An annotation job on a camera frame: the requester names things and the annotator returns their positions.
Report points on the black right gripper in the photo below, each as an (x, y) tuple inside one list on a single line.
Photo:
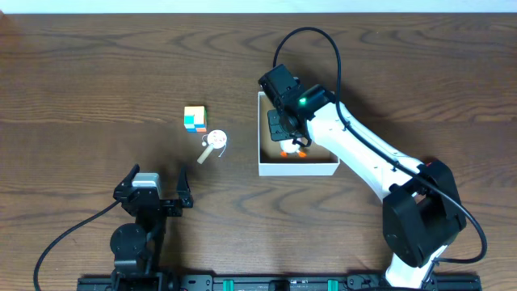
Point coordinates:
[(275, 129)]

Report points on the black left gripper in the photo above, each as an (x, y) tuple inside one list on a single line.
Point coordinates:
[(169, 204)]

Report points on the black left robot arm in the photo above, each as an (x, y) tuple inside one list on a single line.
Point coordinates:
[(137, 246)]

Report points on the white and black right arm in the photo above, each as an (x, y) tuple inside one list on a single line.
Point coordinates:
[(420, 202)]

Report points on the white cardboard box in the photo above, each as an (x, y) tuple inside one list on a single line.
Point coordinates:
[(318, 162)]

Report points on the small wooden rattle drum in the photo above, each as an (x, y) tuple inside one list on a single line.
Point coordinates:
[(215, 140)]

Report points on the multicoloured puzzle cube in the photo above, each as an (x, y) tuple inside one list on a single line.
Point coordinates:
[(195, 119)]

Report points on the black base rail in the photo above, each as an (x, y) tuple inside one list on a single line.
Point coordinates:
[(240, 283)]

